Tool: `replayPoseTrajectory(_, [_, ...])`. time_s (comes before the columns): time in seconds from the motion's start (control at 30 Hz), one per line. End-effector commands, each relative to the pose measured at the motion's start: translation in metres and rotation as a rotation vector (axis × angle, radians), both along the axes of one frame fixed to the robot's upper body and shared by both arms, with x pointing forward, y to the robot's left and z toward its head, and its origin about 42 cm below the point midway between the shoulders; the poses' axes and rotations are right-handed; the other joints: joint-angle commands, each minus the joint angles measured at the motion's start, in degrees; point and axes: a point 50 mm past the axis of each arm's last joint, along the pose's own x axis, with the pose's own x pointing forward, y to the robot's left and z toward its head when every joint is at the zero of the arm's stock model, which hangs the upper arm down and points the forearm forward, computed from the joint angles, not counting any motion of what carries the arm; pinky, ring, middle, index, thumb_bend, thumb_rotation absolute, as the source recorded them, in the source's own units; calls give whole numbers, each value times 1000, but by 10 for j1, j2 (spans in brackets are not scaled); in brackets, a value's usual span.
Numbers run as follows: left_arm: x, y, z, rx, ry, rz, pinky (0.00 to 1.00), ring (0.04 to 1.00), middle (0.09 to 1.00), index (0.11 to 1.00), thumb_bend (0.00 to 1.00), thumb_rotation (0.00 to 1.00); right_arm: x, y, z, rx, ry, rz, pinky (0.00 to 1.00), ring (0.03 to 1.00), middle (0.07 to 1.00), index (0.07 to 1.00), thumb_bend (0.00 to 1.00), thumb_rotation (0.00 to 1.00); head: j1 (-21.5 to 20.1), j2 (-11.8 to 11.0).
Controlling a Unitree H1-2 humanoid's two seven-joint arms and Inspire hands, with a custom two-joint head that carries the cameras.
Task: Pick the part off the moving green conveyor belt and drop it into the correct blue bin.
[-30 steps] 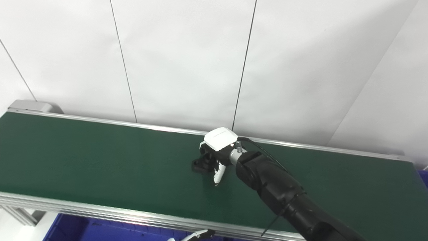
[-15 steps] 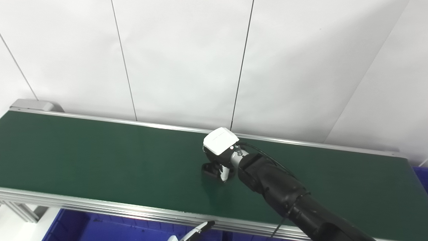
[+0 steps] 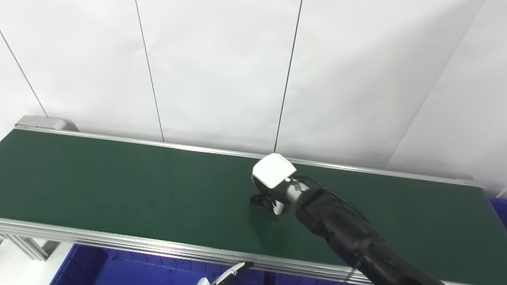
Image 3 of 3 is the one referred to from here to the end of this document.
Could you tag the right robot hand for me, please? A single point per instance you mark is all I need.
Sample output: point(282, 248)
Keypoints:
point(273, 170)

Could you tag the black flange part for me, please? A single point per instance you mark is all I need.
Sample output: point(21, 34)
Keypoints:
point(259, 202)

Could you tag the thin white rod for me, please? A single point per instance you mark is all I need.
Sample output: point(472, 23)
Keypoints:
point(502, 194)

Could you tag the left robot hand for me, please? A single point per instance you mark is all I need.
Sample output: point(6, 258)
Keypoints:
point(227, 273)

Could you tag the aluminium conveyor leg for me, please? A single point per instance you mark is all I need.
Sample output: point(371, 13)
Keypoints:
point(27, 247)

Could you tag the grey conveyor end cover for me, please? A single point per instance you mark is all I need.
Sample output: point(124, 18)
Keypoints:
point(43, 122)

